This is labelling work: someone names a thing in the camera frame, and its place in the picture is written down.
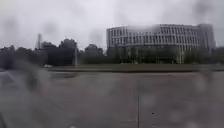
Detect white car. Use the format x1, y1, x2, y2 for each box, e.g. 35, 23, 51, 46
43, 63, 54, 69

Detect grass strip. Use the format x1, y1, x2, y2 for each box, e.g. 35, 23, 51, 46
49, 63, 224, 73

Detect row of dark trees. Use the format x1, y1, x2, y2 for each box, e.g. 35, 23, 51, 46
0, 38, 224, 69

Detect large white grid-fronted building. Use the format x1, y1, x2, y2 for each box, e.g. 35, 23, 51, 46
105, 22, 217, 64

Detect wet grey paved plaza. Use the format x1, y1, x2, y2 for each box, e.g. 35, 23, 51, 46
0, 68, 224, 128

